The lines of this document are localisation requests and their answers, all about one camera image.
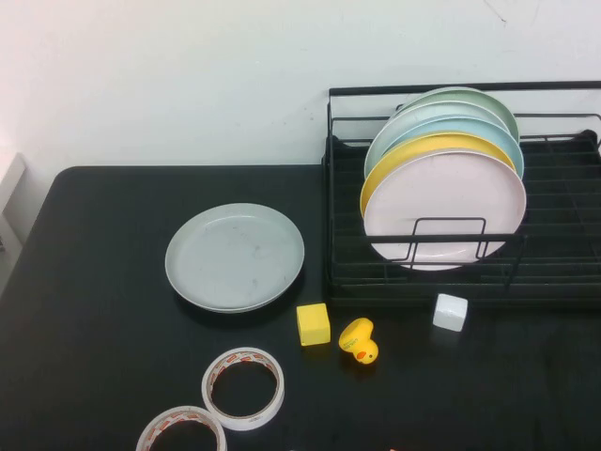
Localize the grey plate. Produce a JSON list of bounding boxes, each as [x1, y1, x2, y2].
[[164, 202, 305, 315]]

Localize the yellow plate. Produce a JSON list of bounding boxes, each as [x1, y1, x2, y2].
[[359, 132, 518, 220]]

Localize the pink plate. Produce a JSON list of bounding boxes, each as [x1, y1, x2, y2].
[[362, 148, 528, 273]]

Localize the pale mint plate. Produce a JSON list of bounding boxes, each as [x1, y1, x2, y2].
[[374, 100, 514, 156]]

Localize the light blue plate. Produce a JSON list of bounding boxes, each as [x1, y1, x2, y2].
[[363, 116, 526, 180]]

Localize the green plate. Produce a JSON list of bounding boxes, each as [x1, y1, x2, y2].
[[397, 86, 522, 145]]

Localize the yellow foam cube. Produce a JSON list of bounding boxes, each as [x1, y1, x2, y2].
[[296, 303, 331, 348]]

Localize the yellow rubber duck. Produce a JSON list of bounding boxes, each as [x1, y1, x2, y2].
[[338, 318, 380, 366]]

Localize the white double-sided tape roll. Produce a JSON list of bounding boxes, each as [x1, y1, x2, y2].
[[201, 347, 285, 431], [135, 405, 228, 451]]

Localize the white cube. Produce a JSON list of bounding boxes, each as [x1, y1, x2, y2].
[[432, 292, 470, 334]]

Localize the black wire dish rack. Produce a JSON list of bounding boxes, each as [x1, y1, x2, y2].
[[324, 80, 601, 291]]

